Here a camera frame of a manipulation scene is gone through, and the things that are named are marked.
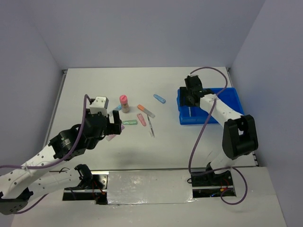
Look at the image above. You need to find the thin white pen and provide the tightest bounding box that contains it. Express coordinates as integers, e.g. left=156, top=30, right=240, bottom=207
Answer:
left=147, top=115, right=155, bottom=138

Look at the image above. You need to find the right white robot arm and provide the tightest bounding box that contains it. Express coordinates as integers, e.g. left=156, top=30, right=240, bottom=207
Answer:
left=179, top=75, right=258, bottom=185

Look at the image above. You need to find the orange capped clear tube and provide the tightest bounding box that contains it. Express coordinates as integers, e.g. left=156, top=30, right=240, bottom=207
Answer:
left=137, top=105, right=155, bottom=118

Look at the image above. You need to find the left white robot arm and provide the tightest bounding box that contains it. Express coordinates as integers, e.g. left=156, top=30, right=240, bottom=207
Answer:
left=0, top=110, right=122, bottom=215

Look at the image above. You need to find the green eraser stick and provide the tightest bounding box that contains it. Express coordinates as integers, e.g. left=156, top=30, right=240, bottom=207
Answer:
left=122, top=120, right=138, bottom=125

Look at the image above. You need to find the pink correction tape stick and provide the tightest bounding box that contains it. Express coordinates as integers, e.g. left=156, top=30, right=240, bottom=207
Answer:
left=137, top=113, right=147, bottom=127

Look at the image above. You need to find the pink capped glue bottle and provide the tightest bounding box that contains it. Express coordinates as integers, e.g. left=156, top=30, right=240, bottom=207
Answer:
left=119, top=95, right=130, bottom=113

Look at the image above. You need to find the light blue eraser stick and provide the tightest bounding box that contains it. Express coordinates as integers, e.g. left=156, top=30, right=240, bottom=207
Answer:
left=153, top=94, right=166, bottom=104

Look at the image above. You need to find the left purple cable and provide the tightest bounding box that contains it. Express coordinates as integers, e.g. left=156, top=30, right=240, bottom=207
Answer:
left=0, top=94, right=93, bottom=215

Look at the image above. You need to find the blue divided plastic bin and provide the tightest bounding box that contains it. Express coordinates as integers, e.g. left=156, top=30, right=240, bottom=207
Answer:
left=177, top=87, right=244, bottom=126

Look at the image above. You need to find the blue capped clear tube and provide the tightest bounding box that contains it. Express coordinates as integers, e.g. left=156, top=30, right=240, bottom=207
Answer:
left=111, top=105, right=122, bottom=113

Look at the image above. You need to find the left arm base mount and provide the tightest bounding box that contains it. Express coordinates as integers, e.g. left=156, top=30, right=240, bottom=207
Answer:
left=62, top=164, right=108, bottom=205

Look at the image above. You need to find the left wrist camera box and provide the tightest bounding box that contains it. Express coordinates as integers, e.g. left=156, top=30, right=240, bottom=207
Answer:
left=89, top=96, right=109, bottom=117

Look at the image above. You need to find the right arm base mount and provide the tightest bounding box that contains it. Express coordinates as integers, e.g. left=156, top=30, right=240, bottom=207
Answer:
left=187, top=170, right=235, bottom=198

